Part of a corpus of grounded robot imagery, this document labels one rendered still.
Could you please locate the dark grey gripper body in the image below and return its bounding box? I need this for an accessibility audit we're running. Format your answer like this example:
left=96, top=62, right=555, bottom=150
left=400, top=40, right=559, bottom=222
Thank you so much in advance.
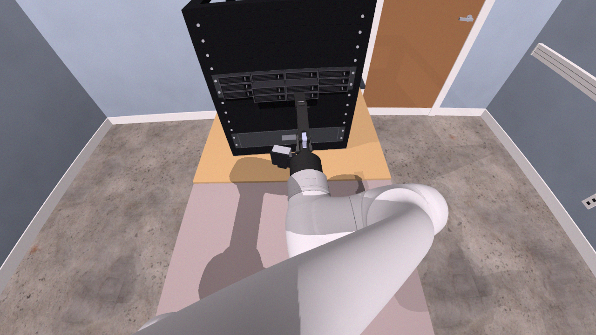
left=289, top=141, right=323, bottom=176

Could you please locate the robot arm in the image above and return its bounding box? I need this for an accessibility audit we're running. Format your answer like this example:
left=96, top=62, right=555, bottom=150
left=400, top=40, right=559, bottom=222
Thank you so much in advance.
left=131, top=169, right=448, bottom=335

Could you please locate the tan wooden board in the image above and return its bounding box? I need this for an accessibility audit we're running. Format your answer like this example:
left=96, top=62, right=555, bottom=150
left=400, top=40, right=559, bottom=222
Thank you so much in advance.
left=193, top=88, right=391, bottom=184

